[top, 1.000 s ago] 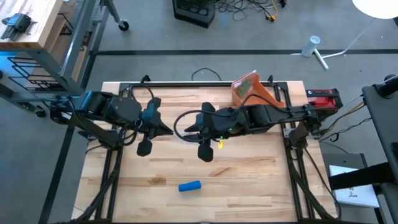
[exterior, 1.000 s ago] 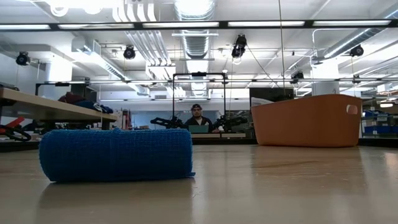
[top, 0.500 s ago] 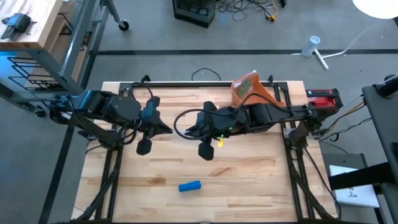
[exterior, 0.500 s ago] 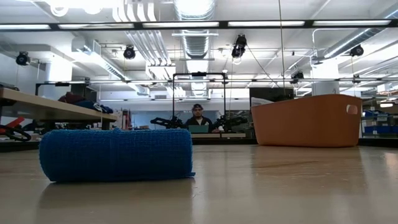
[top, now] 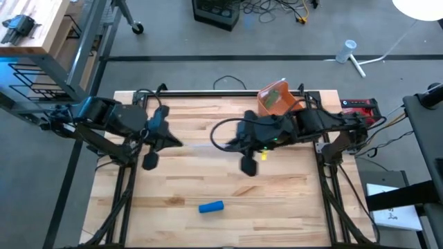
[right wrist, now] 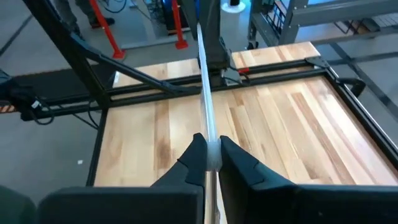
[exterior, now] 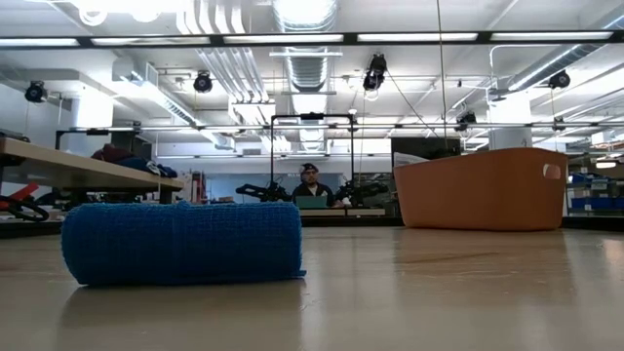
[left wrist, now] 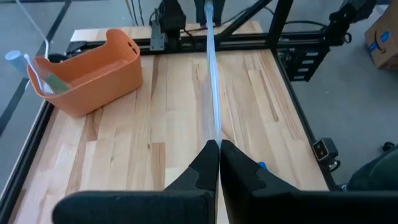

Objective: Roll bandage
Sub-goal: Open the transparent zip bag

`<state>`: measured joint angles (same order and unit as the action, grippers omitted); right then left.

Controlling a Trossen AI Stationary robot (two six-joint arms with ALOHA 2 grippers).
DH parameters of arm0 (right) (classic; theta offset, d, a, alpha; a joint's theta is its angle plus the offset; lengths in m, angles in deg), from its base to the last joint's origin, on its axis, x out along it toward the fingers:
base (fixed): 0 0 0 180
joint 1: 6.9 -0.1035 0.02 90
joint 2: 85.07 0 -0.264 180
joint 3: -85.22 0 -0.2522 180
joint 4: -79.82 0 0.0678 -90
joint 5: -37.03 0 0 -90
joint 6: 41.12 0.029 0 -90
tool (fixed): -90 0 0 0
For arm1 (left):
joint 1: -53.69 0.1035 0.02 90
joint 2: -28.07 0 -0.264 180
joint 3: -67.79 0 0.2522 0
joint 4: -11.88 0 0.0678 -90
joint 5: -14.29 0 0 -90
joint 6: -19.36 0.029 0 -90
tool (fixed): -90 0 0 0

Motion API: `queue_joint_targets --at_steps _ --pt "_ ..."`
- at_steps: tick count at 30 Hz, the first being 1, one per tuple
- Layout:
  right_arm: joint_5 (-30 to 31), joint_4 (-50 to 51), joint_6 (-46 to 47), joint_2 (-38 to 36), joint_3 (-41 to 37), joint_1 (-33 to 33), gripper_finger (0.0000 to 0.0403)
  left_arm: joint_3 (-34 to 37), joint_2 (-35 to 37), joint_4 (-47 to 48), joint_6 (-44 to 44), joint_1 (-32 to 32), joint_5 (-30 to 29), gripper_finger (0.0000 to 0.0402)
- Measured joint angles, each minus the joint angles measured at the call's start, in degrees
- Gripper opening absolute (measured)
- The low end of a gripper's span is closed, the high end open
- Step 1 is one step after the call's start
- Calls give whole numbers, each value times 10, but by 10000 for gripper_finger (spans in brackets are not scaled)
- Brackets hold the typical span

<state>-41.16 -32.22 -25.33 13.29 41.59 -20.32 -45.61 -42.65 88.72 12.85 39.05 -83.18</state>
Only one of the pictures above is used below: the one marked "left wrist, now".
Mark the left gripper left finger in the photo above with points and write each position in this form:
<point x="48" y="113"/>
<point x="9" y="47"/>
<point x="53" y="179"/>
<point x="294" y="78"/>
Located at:
<point x="140" y="208"/>

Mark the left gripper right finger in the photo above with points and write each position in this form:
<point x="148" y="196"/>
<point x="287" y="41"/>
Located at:
<point x="311" y="208"/>

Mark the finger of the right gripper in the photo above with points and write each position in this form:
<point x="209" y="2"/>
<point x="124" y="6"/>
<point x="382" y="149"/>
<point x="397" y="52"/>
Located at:
<point x="200" y="12"/>
<point x="219" y="11"/>

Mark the green elastic bandage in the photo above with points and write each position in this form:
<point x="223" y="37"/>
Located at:
<point x="57" y="83"/>

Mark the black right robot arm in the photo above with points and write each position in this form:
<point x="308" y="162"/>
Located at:
<point x="171" y="18"/>

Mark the person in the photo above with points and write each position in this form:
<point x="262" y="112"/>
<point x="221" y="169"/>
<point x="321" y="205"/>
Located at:
<point x="376" y="174"/>

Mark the black vented control box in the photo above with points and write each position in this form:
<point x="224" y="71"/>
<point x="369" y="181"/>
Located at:
<point x="303" y="63"/>

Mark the orange plastic bin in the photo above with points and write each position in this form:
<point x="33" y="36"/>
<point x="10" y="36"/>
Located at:
<point x="102" y="81"/>

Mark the white bent tube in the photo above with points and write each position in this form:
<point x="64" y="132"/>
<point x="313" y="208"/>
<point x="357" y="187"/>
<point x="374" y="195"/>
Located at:
<point x="47" y="49"/>

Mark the brown cardboard box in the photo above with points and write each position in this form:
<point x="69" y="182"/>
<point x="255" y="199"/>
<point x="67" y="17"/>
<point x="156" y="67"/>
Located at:
<point x="382" y="40"/>

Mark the white plastic bottle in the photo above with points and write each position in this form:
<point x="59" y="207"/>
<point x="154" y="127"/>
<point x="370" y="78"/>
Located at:
<point x="17" y="62"/>

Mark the small grey camera box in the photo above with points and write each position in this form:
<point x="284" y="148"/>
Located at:
<point x="323" y="151"/>

